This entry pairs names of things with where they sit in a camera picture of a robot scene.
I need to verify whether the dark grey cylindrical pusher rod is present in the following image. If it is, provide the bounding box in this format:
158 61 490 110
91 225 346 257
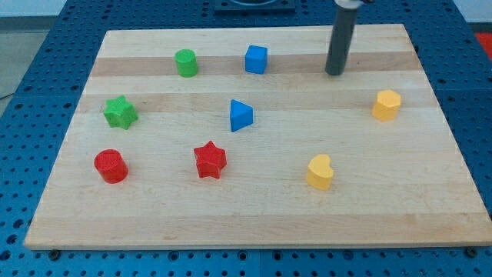
325 0 363 75

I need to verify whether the blue cube block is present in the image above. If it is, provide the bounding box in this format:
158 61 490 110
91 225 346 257
244 45 268 75

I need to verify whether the blue triangle block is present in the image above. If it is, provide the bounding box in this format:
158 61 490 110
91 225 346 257
229 99 254 132

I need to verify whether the yellow hexagon block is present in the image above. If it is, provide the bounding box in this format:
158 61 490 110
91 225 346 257
371 89 401 122

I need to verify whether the yellow heart block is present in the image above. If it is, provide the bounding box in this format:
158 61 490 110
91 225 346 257
305 154 334 190

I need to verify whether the green cylinder block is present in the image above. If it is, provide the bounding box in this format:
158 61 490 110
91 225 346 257
175 48 198 78

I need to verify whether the light wooden board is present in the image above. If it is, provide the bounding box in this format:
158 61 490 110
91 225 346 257
25 24 491 250

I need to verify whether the red star block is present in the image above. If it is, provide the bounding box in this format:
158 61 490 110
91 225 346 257
194 141 227 179

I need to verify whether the green star block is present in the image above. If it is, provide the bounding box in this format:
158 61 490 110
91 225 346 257
104 95 138 130

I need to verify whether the red cylinder block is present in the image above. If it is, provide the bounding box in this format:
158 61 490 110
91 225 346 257
94 149 128 184

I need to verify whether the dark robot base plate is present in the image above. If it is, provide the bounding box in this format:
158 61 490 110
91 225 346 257
211 0 296 14

